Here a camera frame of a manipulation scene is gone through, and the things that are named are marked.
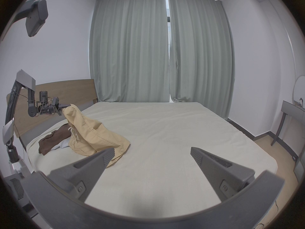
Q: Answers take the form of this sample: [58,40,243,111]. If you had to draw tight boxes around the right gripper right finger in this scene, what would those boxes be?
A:
[190,147,255,204]

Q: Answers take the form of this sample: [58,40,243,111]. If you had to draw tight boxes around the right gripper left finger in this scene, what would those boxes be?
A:
[49,148,115,202]

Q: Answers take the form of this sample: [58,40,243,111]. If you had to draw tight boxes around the yellow shorts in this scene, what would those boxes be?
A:
[62,104,131,168]

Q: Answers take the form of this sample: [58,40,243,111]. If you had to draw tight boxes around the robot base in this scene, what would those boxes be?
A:
[2,158,40,220]

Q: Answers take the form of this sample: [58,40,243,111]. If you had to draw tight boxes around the bed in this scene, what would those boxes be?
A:
[6,79,278,205]

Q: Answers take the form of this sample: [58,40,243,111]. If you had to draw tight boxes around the brown garment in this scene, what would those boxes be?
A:
[38,123,72,156]

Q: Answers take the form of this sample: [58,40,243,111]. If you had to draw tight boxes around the white garment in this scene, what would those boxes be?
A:
[51,139,71,150]

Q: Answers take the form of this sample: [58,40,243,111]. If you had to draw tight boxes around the grey side table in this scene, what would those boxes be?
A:
[271,100,305,153]

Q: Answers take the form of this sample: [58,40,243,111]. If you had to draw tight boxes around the grey-green curtain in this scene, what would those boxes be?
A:
[166,0,235,120]
[89,0,170,103]

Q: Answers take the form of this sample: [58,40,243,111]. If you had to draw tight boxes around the round mirror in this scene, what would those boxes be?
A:
[293,75,305,104]

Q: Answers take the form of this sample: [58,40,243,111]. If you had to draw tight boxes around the window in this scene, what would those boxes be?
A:
[165,0,171,102]

